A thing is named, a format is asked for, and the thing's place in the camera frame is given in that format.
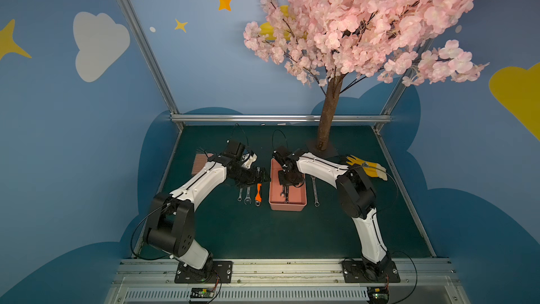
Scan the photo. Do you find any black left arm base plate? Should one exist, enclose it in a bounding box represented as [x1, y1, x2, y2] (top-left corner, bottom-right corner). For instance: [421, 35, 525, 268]
[174, 259, 233, 284]

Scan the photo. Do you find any green circuit board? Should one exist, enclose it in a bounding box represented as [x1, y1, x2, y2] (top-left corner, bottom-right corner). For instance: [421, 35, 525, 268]
[367, 287, 390, 304]
[189, 288, 215, 300]

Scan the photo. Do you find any right green circuit board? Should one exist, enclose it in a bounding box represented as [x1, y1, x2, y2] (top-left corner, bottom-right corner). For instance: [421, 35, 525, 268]
[367, 287, 390, 304]

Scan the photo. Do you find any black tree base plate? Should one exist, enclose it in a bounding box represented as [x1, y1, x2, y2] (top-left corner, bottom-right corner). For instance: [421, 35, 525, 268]
[306, 139, 338, 159]

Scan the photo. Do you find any orange handled adjustable wrench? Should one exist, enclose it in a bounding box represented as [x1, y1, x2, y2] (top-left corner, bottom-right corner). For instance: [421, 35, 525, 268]
[255, 167, 263, 207]

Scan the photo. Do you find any aluminium front rail platform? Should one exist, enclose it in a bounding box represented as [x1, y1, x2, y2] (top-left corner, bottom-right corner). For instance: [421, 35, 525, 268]
[105, 258, 470, 303]

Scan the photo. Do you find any aluminium corner post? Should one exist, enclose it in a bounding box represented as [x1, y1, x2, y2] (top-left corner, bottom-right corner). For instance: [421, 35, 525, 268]
[116, 0, 184, 132]
[381, 39, 433, 119]

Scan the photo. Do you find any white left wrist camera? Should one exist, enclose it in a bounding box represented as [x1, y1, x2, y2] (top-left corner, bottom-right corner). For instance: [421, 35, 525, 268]
[241, 152, 257, 170]

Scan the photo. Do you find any pink hand brush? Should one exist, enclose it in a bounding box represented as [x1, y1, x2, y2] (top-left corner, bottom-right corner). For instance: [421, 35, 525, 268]
[191, 149, 213, 177]

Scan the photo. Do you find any aluminium right corner post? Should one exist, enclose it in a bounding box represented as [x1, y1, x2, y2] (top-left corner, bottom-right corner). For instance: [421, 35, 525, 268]
[381, 39, 433, 119]

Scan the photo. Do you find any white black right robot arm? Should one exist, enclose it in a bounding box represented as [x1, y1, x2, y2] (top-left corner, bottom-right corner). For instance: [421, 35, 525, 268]
[273, 146, 392, 281]

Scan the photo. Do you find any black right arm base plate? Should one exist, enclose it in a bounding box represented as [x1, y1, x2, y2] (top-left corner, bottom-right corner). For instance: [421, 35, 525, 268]
[340, 258, 401, 284]

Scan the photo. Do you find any pink artificial blossom tree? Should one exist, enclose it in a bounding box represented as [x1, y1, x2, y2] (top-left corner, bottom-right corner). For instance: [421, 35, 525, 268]
[243, 0, 483, 151]

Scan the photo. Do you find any large silver combination wrench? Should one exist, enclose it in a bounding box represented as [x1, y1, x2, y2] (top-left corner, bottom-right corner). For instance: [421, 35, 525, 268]
[244, 187, 252, 205]

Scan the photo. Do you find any aluminium back frame rail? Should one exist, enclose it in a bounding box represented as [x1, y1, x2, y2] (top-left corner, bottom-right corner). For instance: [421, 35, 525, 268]
[170, 114, 392, 124]

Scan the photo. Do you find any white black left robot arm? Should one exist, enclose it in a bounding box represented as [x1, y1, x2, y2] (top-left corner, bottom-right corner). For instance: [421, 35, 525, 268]
[143, 153, 270, 275]

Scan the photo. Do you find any yellow black work glove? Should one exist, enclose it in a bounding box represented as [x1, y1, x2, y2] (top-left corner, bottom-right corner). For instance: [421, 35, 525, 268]
[346, 156, 388, 181]

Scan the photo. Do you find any pink plastic storage box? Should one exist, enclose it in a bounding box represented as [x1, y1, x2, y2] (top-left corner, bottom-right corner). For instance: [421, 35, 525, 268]
[269, 159, 307, 212]

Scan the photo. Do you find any aluminium left corner post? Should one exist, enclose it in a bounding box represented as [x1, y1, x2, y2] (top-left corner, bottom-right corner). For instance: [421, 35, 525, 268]
[116, 0, 184, 132]

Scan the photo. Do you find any left green circuit board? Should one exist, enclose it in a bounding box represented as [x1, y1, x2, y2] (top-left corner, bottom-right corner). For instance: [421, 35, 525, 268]
[189, 288, 215, 300]

